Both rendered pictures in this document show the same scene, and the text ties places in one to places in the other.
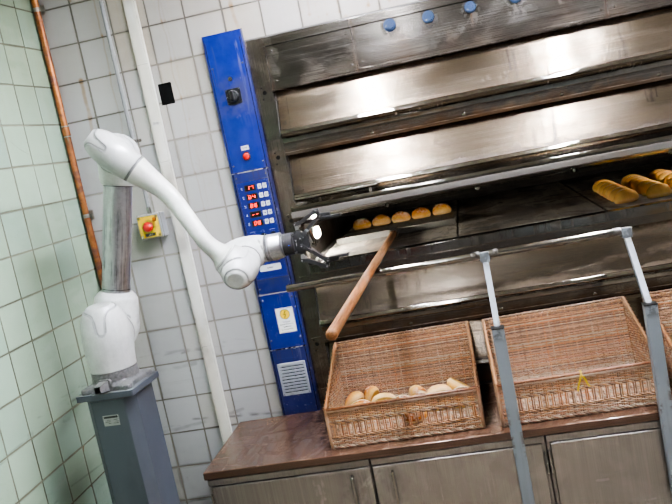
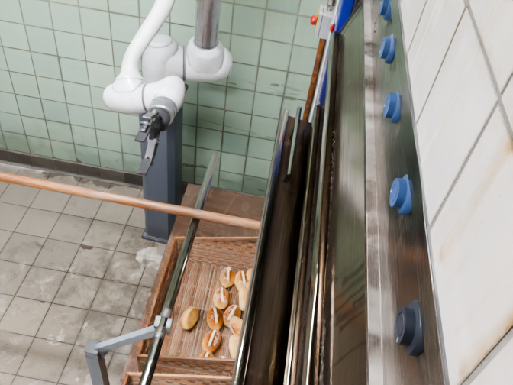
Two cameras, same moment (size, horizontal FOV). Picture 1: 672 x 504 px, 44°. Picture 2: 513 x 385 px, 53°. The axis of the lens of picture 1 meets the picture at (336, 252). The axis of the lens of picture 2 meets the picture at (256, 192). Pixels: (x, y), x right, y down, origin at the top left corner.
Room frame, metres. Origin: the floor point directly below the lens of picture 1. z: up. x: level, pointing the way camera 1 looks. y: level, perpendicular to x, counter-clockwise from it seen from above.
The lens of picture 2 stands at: (2.93, -1.25, 2.43)
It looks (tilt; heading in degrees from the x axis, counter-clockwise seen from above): 45 degrees down; 82
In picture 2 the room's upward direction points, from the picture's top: 9 degrees clockwise
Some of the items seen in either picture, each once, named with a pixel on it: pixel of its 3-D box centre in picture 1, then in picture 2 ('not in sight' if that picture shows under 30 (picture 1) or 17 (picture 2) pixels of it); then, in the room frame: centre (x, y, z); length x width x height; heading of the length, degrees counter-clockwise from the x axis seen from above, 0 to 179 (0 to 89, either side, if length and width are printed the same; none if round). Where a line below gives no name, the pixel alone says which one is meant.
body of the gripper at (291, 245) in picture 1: (296, 242); (156, 125); (2.76, 0.12, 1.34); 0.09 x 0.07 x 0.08; 80
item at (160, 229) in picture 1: (152, 225); (325, 22); (3.38, 0.72, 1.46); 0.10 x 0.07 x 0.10; 80
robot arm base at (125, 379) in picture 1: (113, 377); not in sight; (2.68, 0.81, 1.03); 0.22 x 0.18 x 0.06; 166
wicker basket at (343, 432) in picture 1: (403, 381); (217, 302); (3.01, -0.15, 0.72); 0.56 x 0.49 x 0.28; 81
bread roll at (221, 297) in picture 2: not in sight; (221, 296); (3.03, -0.06, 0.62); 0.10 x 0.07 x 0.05; 94
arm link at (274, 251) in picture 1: (275, 246); (162, 112); (2.77, 0.20, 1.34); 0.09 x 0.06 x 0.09; 170
